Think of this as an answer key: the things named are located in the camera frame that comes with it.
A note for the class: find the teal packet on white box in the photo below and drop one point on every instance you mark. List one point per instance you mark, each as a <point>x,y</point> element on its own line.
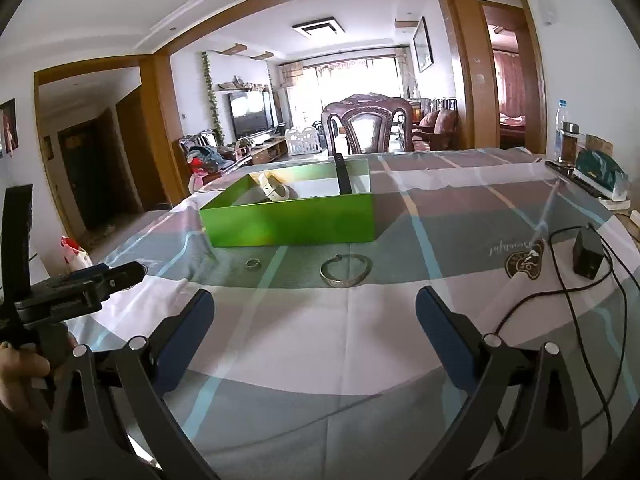
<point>600,172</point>

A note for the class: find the wall photo poster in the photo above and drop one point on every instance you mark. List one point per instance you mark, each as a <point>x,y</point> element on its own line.
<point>9,127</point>

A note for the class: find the carved wooden chair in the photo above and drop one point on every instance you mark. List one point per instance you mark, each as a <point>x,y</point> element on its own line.
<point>367,110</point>

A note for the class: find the clear water bottle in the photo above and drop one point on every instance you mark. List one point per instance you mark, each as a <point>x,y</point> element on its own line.
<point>561,115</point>

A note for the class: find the dark wooden door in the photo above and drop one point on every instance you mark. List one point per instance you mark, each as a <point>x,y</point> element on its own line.
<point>80,175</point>

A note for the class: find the white watch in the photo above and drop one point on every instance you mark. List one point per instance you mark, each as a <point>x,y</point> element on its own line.
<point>274,189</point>

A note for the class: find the bed with pink cover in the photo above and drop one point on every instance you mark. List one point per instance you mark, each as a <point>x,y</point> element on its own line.
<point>512,125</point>

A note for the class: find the wooden sofa with cushions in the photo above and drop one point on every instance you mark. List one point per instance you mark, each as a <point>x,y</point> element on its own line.
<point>440,125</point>

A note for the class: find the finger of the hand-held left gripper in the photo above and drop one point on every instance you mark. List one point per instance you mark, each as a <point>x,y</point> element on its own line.
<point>87,272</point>
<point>127,274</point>

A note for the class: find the plaid tablecloth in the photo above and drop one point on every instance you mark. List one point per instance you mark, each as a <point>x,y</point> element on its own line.
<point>325,385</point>

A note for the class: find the white plug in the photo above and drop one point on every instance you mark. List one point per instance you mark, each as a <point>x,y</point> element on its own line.
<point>635,220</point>

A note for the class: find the glass tea bottle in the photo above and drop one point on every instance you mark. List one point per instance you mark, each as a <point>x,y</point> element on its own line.
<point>569,145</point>

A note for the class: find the black flat tray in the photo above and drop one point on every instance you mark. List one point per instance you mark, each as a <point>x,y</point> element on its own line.
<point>562,170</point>

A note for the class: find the green box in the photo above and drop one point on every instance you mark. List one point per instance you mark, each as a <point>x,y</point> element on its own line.
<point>290,222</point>

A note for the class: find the framed wall picture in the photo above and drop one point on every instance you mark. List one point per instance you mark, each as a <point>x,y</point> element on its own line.
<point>422,45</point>

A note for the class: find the square ceiling lamp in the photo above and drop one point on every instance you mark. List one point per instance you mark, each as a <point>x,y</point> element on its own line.
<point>316,27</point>

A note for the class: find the green ivy garland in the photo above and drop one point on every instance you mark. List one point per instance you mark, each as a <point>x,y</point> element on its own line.
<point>210,95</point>

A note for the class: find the person's left hand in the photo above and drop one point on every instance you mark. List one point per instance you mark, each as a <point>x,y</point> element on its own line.
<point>20,375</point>

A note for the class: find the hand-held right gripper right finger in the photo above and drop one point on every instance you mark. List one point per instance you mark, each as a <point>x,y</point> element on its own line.
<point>445,330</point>

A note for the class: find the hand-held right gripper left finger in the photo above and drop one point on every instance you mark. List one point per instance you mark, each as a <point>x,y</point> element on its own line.
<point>182,332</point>

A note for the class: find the brown cardboard box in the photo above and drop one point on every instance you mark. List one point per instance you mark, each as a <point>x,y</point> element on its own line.
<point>600,143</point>

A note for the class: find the television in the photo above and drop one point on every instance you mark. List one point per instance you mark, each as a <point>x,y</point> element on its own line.
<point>248,115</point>

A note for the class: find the white baby fence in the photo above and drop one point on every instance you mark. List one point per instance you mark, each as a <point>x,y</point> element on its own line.
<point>304,141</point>

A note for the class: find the red and white bag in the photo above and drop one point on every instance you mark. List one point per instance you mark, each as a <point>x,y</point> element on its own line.
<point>76,255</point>

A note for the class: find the silver bangle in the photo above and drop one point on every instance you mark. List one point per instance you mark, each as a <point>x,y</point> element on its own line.
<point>365,272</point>

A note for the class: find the wooden armchair with toys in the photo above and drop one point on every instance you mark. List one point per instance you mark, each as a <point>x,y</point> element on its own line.
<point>210,157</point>

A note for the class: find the wooden television cabinet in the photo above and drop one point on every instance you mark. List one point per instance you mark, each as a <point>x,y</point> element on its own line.
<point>267,150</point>

